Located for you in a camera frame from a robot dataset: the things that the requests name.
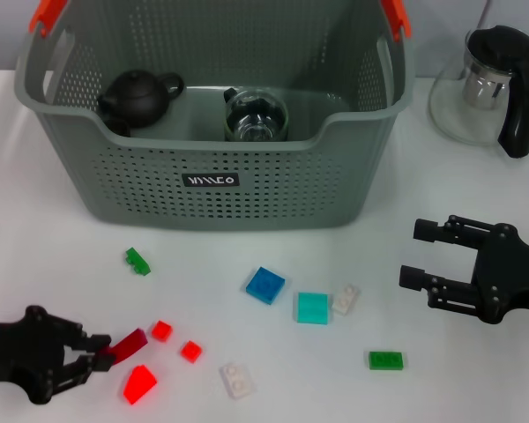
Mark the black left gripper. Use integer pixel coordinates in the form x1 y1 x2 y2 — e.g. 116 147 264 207
0 306 116 405

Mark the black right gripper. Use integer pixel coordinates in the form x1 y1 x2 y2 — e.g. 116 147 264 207
399 214 529 326

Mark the dark red long brick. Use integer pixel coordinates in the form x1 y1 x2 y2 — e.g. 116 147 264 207
100 328 149 367

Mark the bright red slope brick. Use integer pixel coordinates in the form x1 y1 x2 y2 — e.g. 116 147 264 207
122 364 159 405

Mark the small red square brick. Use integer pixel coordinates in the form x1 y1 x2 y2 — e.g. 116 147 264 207
179 339 204 364
150 319 174 343

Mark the green translucent stepped brick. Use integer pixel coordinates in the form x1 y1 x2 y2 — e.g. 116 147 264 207
123 246 152 277

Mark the grey perforated storage basket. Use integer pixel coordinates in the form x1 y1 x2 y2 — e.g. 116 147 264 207
12 0 418 233

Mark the black clay teacup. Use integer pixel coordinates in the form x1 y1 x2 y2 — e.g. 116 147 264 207
105 117 132 137

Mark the white two-stud brick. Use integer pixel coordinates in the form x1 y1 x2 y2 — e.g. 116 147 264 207
219 361 256 401
332 284 361 315

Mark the green two-stud brick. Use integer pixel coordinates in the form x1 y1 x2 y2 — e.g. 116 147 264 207
368 350 406 371

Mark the teal square brick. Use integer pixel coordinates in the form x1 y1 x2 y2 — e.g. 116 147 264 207
296 291 330 325

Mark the blue square brick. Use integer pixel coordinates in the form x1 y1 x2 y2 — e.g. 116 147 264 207
245 265 287 306

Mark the black clay teapot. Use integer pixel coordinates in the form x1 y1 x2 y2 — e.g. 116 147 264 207
97 69 185 130

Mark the glass pitcher black handle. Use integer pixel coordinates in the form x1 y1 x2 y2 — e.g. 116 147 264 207
428 25 529 160

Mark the orange basket handle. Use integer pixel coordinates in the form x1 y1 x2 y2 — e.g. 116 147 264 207
28 0 414 43

